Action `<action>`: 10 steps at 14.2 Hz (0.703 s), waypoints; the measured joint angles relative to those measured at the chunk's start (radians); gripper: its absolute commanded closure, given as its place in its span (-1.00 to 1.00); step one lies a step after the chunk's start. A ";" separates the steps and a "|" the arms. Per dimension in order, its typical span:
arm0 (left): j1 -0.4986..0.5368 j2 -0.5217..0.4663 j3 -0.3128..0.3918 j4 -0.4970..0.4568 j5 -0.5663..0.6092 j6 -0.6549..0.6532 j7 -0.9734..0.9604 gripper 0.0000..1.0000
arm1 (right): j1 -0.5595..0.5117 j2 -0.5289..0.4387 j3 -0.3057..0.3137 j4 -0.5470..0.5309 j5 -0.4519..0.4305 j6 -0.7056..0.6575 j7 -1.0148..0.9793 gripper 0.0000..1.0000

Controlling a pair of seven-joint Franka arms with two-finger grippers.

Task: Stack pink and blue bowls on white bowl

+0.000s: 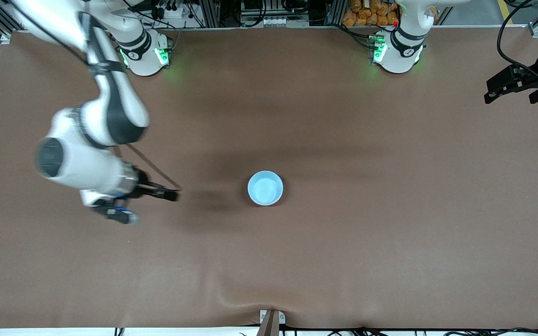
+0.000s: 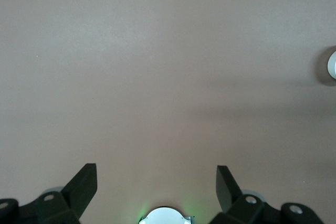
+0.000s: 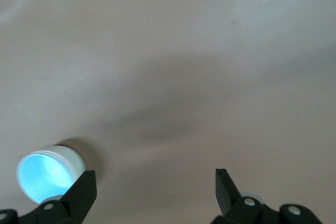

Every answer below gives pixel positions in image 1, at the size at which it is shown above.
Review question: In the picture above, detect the metal table edge clamp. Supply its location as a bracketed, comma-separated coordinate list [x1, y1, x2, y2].
[256, 309, 286, 336]

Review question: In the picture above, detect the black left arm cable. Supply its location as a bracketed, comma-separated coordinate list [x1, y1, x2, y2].
[496, 0, 538, 71]

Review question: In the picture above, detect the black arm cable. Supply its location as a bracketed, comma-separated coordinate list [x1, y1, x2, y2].
[496, 0, 538, 71]
[12, 0, 182, 191]

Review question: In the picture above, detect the orange packaged goods pile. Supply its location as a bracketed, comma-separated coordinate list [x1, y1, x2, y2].
[342, 0, 400, 27]

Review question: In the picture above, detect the light blue bowl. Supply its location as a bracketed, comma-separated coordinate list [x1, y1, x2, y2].
[247, 170, 284, 207]

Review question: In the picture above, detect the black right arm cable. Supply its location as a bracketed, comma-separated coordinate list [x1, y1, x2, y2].
[12, 0, 182, 191]

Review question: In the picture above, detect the white power strip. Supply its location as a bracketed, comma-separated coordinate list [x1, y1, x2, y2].
[153, 2, 191, 20]

